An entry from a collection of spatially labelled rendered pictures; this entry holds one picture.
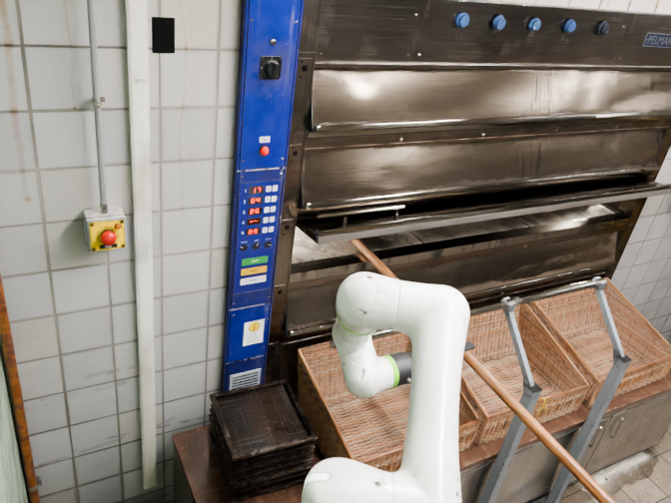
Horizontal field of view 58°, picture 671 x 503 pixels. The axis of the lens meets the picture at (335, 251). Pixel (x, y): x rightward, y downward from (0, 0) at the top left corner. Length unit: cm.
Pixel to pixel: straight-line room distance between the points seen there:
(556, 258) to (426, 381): 185
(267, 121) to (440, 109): 63
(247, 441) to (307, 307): 53
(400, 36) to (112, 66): 85
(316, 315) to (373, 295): 102
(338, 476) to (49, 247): 105
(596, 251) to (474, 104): 128
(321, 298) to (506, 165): 88
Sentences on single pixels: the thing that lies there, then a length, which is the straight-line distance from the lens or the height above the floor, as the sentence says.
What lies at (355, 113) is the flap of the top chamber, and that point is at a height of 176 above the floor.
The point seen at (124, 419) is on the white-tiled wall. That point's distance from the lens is 228.
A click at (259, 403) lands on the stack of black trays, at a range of 215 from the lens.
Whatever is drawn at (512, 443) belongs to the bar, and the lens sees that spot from 242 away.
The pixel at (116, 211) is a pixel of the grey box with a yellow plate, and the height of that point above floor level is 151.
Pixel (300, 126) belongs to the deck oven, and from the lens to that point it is 185.
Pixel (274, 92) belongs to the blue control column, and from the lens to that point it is 175.
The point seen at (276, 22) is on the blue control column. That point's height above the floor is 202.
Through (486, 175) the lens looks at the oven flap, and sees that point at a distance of 237.
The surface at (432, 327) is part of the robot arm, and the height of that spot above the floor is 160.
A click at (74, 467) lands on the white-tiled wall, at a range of 240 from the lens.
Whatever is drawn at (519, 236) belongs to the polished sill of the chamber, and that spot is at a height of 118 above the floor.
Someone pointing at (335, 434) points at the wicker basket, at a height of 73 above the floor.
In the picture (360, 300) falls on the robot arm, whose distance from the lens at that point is 125.
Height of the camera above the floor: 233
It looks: 31 degrees down
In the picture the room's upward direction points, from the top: 9 degrees clockwise
